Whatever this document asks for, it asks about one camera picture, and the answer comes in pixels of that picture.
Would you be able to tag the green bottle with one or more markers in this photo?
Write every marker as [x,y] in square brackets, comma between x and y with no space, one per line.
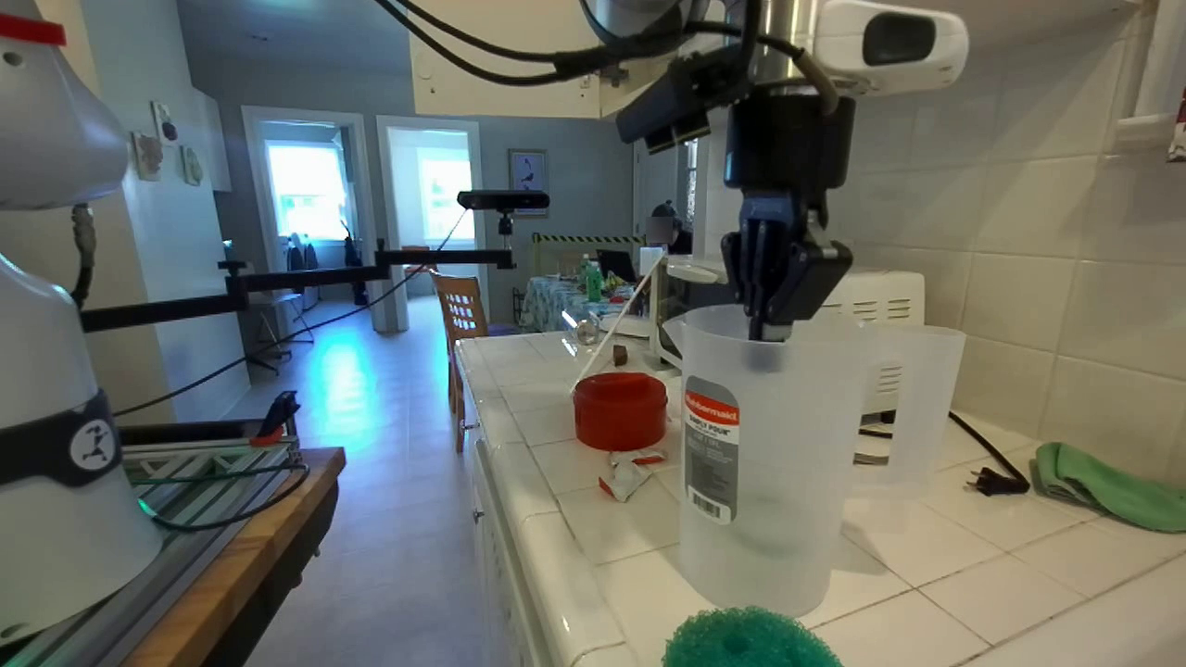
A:
[592,279]

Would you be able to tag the seated person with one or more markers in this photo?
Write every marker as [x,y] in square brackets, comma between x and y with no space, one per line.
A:
[669,226]

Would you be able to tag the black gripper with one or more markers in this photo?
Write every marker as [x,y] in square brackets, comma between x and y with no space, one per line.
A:
[790,148]

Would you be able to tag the wooden chair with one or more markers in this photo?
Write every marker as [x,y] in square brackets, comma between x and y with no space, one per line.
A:
[466,307]

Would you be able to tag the green smiley scrubber sponge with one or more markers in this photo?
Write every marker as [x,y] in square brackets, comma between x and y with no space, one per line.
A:
[747,638]

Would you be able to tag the red white sauce packet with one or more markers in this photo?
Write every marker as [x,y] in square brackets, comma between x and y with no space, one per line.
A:
[627,478]

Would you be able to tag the red black clamp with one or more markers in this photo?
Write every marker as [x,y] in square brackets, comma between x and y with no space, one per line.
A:
[281,419]

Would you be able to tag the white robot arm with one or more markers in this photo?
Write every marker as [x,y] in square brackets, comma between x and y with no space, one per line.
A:
[61,532]

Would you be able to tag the framed wall picture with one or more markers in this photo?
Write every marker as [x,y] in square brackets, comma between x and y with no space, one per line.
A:
[527,169]

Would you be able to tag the wall ornaments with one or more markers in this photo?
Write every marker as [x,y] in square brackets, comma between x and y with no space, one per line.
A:
[155,141]

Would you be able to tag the wooden table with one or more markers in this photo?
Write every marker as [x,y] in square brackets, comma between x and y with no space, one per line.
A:
[245,556]

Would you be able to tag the white toaster oven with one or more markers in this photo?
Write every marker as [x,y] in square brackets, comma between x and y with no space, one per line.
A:
[890,297]

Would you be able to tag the black camera boom stand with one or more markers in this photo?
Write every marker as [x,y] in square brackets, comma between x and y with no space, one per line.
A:
[297,283]

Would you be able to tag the black stereo camera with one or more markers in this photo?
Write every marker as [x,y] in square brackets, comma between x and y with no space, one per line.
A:
[503,196]

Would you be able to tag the green cloth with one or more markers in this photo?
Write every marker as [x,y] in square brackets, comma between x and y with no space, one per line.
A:
[1114,494]

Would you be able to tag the translucent plastic jug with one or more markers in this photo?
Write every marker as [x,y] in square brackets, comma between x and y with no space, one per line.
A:
[773,494]

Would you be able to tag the red jug lid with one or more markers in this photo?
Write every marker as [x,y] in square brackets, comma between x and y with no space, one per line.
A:
[621,411]

